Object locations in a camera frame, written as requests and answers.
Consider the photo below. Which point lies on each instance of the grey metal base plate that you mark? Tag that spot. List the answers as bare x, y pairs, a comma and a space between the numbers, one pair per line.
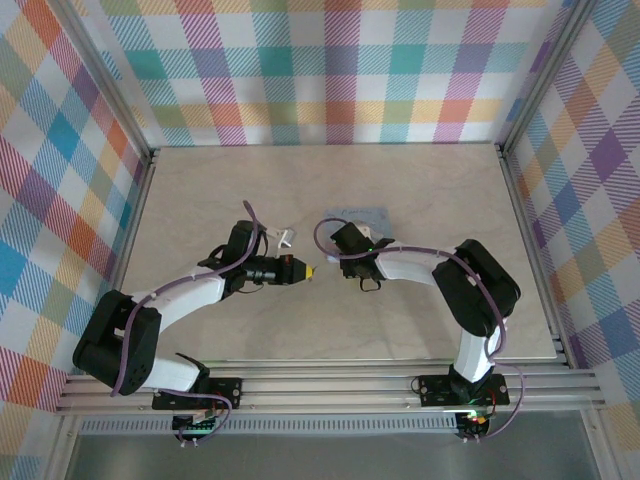
325, 457

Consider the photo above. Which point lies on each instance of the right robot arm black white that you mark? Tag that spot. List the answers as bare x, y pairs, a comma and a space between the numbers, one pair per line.
475, 295

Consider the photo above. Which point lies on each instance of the aluminium side rail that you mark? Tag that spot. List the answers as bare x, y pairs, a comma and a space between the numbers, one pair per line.
125, 250
525, 215

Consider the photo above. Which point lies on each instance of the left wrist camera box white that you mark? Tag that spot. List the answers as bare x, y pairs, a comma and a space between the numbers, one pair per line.
285, 239

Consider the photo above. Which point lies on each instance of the aluminium corner post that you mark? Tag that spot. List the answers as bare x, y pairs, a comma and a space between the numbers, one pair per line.
117, 87
545, 75

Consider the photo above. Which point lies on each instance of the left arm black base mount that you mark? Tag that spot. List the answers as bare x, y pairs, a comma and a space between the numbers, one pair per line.
225, 392

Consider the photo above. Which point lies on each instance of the aluminium rail frame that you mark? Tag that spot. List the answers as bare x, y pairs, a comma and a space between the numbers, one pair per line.
325, 390

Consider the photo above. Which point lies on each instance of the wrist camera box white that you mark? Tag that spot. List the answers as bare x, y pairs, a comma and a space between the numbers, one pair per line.
366, 232
285, 239

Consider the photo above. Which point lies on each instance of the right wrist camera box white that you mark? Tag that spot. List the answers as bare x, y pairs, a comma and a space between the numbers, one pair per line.
366, 232

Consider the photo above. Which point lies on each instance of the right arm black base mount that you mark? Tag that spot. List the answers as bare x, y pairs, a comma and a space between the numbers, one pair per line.
435, 392

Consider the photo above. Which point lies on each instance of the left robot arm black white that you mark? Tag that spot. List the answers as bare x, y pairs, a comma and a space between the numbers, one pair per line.
115, 345

